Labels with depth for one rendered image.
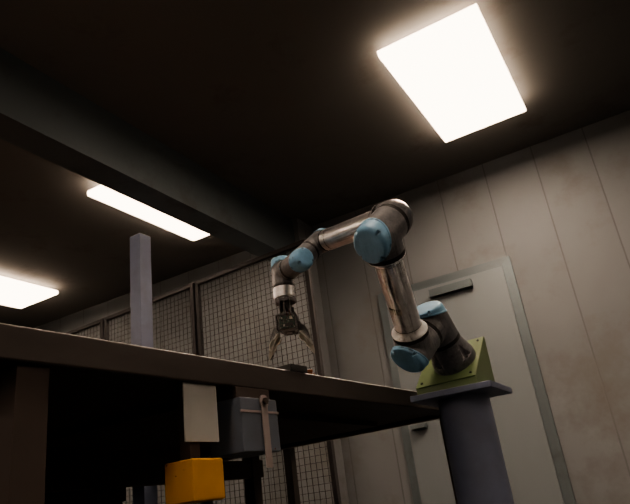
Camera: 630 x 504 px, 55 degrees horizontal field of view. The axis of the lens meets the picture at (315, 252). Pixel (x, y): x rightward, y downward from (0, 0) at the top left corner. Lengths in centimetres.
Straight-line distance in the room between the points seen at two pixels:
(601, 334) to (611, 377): 30
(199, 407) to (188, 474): 14
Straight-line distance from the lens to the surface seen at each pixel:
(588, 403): 474
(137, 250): 421
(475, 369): 207
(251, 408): 144
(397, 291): 183
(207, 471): 131
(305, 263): 201
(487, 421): 208
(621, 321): 478
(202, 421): 135
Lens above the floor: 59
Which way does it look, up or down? 22 degrees up
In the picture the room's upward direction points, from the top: 8 degrees counter-clockwise
